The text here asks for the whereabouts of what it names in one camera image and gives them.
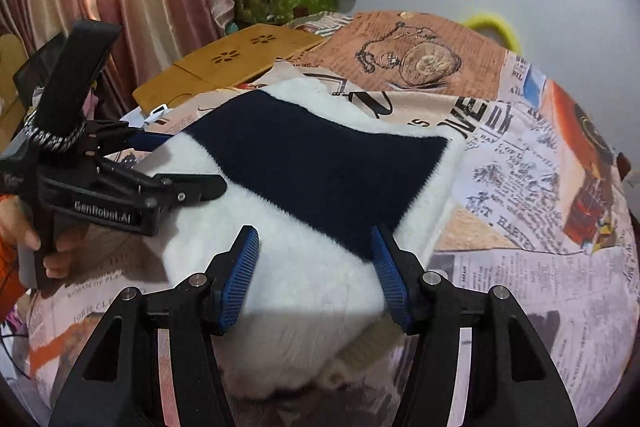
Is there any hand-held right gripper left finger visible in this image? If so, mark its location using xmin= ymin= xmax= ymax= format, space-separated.
xmin=48 ymin=224 xmax=261 ymax=427

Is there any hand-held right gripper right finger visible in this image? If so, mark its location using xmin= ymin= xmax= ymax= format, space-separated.
xmin=370 ymin=224 xmax=578 ymax=427

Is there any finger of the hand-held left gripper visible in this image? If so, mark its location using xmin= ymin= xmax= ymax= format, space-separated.
xmin=97 ymin=156 xmax=229 ymax=211
xmin=84 ymin=119 xmax=174 ymax=156

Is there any white and navy sweater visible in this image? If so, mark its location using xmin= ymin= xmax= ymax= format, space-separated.
xmin=137 ymin=77 xmax=468 ymax=400

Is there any person's left hand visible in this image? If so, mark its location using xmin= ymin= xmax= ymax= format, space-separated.
xmin=0 ymin=196 xmax=72 ymax=279

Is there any white plastic piece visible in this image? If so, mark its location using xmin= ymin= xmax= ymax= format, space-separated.
xmin=142 ymin=104 xmax=171 ymax=128

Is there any wooden folding table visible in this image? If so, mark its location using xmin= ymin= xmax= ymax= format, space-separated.
xmin=132 ymin=23 xmax=326 ymax=112

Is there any black flat object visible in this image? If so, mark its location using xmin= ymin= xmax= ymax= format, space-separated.
xmin=14 ymin=32 xmax=68 ymax=100

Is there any light wooden board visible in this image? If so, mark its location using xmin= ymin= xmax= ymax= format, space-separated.
xmin=0 ymin=33 xmax=31 ymax=132

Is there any printed blanket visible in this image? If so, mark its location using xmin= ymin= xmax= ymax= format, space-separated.
xmin=25 ymin=9 xmax=638 ymax=413

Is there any yellow ring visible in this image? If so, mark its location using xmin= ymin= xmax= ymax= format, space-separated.
xmin=462 ymin=9 xmax=523 ymax=55

